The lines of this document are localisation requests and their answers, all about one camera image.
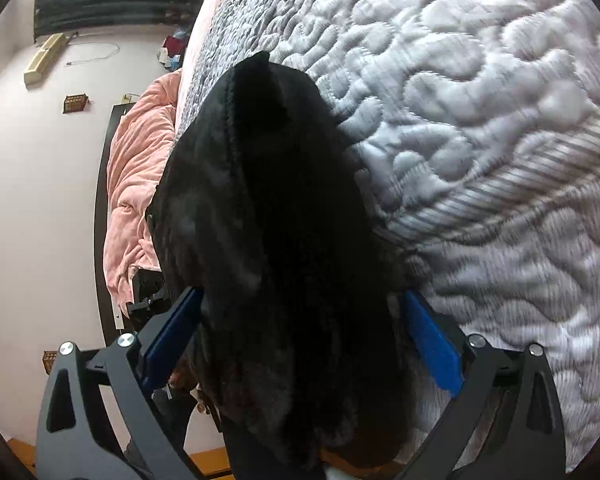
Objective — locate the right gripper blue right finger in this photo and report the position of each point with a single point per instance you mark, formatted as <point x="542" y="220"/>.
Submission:
<point x="436" y="348"/>

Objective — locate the black pants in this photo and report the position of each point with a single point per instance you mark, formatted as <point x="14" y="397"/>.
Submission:
<point x="296" y="346"/>

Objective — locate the grey quilted bed cover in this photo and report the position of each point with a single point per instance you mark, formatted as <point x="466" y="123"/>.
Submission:
<point x="473" y="128"/>

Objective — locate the pink velvet blanket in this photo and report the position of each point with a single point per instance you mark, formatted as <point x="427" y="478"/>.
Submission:
<point x="138" y="153"/>

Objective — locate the clothes on far nightstand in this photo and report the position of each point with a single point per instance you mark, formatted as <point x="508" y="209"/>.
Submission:
<point x="171" y="54"/>

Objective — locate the pink bed sheet mattress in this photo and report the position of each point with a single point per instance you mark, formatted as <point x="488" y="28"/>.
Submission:
<point x="194" y="46"/>

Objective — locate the small brown wall ornament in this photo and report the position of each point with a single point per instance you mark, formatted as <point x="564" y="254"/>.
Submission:
<point x="75" y="103"/>

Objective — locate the dark wooden headboard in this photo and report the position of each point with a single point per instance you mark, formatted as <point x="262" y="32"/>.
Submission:
<point x="109" y="320"/>

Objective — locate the white wall air conditioner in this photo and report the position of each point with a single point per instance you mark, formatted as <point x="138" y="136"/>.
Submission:
<point x="44" y="59"/>

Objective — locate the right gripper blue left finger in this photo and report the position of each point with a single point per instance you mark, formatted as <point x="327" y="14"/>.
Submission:
<point x="165" y="337"/>

